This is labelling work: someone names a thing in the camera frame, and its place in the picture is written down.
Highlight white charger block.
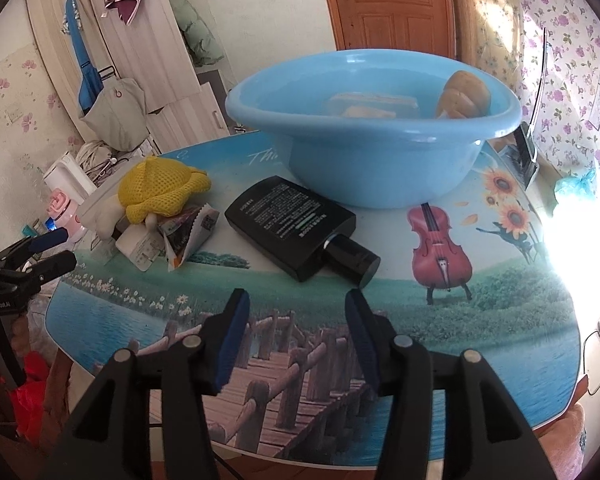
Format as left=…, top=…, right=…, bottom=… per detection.
left=116, top=223, right=164, bottom=272

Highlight snack packet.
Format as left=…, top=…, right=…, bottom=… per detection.
left=158, top=204, right=220, bottom=272

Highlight black bottle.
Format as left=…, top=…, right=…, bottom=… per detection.
left=225, top=176, right=380, bottom=288

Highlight beige plush toy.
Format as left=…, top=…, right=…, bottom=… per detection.
left=436, top=70, right=491, bottom=119

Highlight white plush in yellow mesh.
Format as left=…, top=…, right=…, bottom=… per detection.
left=76, top=156, right=212, bottom=240

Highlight grey tote bag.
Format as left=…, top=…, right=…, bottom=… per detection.
left=80, top=78, right=148, bottom=152

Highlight white wardrobe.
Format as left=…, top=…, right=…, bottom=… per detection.
left=26, top=0, right=230, bottom=153

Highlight blue plastic bag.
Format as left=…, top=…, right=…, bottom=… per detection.
left=554, top=168, right=596, bottom=202

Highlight green quilt roll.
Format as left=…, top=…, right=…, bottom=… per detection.
left=169, top=0, right=224, bottom=67

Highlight blue plastic basin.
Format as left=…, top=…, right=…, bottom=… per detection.
left=226, top=49, right=521, bottom=209

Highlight brown wooden door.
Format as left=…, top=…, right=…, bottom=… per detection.
left=326, top=0, right=456, bottom=58

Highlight blue strap bag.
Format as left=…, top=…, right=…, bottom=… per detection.
left=62, top=0, right=104, bottom=115

